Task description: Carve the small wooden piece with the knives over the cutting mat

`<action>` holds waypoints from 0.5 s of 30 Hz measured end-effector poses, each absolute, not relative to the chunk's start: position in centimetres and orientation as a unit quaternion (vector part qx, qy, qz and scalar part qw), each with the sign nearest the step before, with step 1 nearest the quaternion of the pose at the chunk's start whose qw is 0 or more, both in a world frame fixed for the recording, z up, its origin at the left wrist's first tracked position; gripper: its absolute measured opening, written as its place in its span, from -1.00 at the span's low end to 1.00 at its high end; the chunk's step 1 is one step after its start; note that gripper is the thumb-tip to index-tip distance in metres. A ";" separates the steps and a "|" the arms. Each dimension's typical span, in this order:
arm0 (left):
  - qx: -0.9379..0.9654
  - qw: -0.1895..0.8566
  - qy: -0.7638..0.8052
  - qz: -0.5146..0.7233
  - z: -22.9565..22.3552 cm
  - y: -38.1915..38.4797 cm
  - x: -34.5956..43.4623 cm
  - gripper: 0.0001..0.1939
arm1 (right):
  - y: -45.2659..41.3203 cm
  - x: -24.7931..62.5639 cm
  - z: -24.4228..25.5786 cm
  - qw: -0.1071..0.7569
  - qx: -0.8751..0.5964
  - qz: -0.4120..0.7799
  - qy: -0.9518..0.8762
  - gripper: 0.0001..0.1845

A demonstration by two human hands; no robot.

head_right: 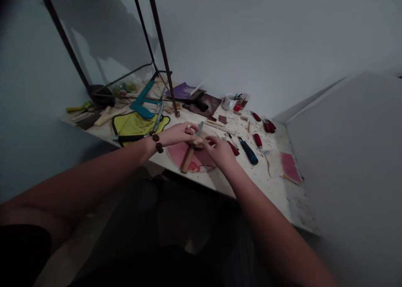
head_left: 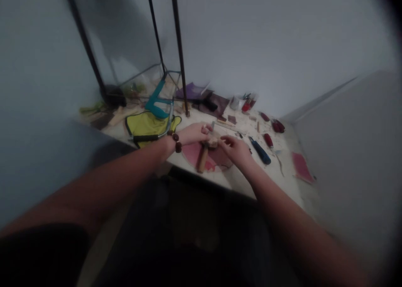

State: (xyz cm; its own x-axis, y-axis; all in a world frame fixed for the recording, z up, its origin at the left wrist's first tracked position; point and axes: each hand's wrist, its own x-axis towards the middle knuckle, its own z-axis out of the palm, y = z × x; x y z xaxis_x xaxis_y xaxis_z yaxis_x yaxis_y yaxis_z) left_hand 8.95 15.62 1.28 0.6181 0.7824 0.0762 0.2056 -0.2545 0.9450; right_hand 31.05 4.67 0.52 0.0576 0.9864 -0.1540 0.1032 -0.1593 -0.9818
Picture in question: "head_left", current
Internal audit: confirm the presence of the wooden handled mallet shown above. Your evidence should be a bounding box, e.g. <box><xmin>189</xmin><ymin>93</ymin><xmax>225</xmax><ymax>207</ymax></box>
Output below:
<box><xmin>196</xmin><ymin>142</ymin><xmax>210</xmax><ymax>174</ymax></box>

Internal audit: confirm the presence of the black metal tripod stand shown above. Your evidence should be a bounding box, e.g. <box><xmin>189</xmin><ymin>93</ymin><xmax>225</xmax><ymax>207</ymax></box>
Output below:
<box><xmin>62</xmin><ymin>0</ymin><xmax>193</xmax><ymax>117</ymax></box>

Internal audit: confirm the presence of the red bottle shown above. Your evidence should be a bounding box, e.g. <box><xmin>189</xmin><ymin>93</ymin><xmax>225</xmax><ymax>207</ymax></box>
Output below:
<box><xmin>241</xmin><ymin>93</ymin><xmax>259</xmax><ymax>113</ymax></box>

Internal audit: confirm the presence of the black clamp tool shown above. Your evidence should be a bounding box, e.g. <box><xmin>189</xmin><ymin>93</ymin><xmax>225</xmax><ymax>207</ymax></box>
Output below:
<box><xmin>191</xmin><ymin>96</ymin><xmax>219</xmax><ymax>111</ymax></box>

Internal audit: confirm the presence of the metal cup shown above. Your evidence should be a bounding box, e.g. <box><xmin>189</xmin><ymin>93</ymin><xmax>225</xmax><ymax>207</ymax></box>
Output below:
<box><xmin>229</xmin><ymin>94</ymin><xmax>245</xmax><ymax>111</ymax></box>

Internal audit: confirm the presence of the yellow green cloth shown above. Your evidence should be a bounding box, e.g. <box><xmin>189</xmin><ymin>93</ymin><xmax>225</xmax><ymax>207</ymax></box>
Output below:
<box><xmin>125</xmin><ymin>110</ymin><xmax>183</xmax><ymax>149</ymax></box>

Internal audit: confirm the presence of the pink sandpaper sheet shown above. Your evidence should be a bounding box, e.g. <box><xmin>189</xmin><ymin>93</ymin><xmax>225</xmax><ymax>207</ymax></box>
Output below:
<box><xmin>291</xmin><ymin>152</ymin><xmax>317</xmax><ymax>185</ymax></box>

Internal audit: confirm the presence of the light wooden block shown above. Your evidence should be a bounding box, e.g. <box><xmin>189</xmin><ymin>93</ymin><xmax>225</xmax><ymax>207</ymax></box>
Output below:
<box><xmin>108</xmin><ymin>108</ymin><xmax>139</xmax><ymax>127</ymax></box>

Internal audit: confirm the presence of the person's right hand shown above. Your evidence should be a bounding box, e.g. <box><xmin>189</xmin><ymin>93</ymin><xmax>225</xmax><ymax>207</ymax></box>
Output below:
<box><xmin>219</xmin><ymin>135</ymin><xmax>253</xmax><ymax>169</ymax></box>

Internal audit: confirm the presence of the person's left hand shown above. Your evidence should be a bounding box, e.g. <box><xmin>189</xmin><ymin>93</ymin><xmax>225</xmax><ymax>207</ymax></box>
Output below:
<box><xmin>180</xmin><ymin>122</ymin><xmax>210</xmax><ymax>145</ymax></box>

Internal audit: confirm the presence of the pink round mat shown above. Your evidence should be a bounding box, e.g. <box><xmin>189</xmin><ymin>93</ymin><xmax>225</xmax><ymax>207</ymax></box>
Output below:
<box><xmin>182</xmin><ymin>141</ymin><xmax>252</xmax><ymax>173</ymax></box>

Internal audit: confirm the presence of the teal frame hacksaw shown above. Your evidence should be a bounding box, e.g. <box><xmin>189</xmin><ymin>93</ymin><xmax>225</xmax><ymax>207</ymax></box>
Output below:
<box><xmin>128</xmin><ymin>69</ymin><xmax>183</xmax><ymax>143</ymax></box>

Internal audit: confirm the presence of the green handled tool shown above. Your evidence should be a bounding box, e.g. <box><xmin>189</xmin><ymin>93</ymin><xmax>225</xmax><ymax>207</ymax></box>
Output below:
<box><xmin>79</xmin><ymin>101</ymin><xmax>107</xmax><ymax>115</ymax></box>

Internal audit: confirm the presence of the blue handled carving knife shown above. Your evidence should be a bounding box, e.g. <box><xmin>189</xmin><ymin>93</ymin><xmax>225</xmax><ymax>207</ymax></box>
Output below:
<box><xmin>248</xmin><ymin>136</ymin><xmax>272</xmax><ymax>165</ymax></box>

